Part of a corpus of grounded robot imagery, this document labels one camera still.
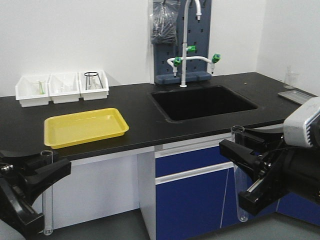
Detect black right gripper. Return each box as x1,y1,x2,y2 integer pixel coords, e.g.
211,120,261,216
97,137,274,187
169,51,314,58
219,128,320,215

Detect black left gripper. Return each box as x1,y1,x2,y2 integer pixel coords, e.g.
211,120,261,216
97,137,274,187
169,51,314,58
0,150,72,238

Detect short clear glass test tube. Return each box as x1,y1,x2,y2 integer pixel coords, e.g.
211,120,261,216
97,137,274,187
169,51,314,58
40,150,54,236

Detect tall clear glass test tube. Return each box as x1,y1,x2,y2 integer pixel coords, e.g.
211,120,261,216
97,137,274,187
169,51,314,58
230,125,249,223

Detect yellow plastic tray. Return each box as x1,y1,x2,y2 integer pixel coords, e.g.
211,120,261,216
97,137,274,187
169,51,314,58
43,108,129,149

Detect steel tray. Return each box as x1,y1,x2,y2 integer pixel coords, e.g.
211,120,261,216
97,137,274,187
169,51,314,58
278,90,313,105

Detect clear glass cylinder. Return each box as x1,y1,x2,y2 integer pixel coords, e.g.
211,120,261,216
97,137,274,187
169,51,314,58
283,65,295,90

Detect green yellow plastic dropper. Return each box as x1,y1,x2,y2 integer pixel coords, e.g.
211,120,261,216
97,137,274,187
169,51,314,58
36,79,45,95

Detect white bin left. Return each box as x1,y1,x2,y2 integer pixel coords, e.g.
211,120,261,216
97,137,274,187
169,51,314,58
15,74,51,108

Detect white bin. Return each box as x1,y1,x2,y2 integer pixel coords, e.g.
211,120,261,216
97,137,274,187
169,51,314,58
15,74,51,108
78,70,109,101
48,72,81,104

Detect white bin middle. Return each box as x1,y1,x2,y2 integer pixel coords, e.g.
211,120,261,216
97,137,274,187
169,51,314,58
48,72,81,104

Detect blue cabinet door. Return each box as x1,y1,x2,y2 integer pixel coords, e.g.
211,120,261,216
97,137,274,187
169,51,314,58
156,168,239,240

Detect black lab sink basin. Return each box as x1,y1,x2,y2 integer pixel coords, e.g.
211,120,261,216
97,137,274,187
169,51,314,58
151,85,258,121

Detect blue cabinet drawer front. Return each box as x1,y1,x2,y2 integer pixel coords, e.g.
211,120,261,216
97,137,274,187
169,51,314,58
155,146,229,178

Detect white bin right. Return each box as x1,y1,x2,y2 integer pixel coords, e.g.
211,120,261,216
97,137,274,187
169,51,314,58
78,70,109,101

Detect white lab faucet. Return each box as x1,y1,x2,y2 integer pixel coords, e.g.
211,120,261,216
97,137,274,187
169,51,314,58
167,0,221,88

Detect blue grey pegboard drying rack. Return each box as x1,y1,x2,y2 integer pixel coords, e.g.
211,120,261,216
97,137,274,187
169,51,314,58
150,0,213,85

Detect plastic bag of pegs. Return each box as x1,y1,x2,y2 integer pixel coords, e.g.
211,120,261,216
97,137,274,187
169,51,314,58
150,0,181,45

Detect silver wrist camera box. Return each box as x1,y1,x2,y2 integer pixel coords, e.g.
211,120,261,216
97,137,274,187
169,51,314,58
283,97,320,148

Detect black wire tripod stand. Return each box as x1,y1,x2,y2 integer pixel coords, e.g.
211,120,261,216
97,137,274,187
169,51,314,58
83,71,103,90

